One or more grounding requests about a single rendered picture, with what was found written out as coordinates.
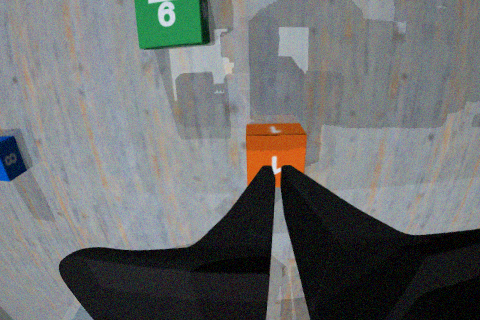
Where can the orange block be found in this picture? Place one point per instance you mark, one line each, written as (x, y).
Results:
(275, 144)

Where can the green block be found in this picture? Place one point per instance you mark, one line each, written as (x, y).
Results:
(172, 23)

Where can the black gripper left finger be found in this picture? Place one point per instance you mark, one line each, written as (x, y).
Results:
(223, 277)

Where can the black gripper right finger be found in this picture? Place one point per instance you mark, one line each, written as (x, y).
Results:
(353, 267)

